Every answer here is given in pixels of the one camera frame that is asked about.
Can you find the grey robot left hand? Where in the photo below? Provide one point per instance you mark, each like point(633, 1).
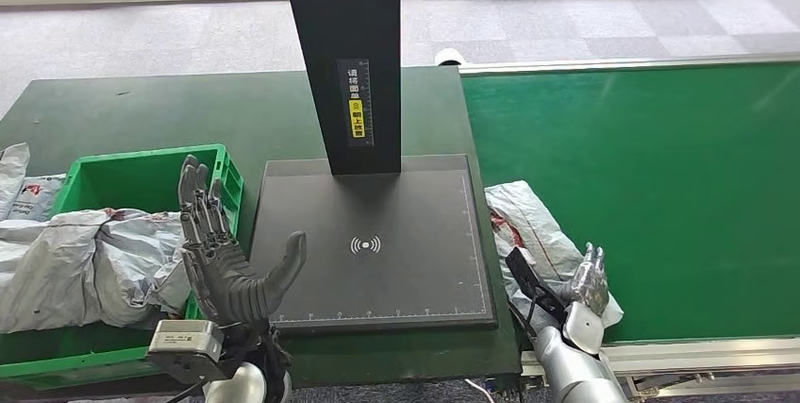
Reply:
point(225, 281)

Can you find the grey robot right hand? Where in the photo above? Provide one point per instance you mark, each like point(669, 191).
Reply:
point(590, 281)

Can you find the white parcel bag red logo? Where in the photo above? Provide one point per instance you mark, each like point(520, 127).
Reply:
point(537, 225)

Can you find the grey parcel bag red stain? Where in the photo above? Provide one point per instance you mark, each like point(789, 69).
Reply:
point(50, 275)

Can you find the green conveyor belt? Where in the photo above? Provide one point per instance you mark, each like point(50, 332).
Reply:
point(625, 200)

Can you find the black inbound scanner machine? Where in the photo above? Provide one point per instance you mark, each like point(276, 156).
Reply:
point(387, 287)

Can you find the green plastic crate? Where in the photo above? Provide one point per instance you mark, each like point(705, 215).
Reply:
point(137, 178)

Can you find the dark green table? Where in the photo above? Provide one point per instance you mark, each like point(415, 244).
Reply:
point(156, 112)

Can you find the white courier bag black text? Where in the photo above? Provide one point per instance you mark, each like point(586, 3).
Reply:
point(37, 197)

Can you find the black yellow label sticker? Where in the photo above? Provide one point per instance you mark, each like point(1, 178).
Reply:
point(356, 119)

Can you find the white courier bag red print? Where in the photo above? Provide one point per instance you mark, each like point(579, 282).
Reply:
point(11, 169)

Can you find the white round roller cap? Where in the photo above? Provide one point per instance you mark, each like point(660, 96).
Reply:
point(449, 56)

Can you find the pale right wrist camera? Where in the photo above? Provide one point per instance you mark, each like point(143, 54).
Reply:
point(531, 281)

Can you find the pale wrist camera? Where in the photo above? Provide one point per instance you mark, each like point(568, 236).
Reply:
point(531, 281)
point(184, 341)

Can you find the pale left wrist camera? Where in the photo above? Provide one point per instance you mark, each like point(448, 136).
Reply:
point(184, 341)

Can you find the aluminium conveyor frame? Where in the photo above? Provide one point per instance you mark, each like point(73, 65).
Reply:
point(719, 353)

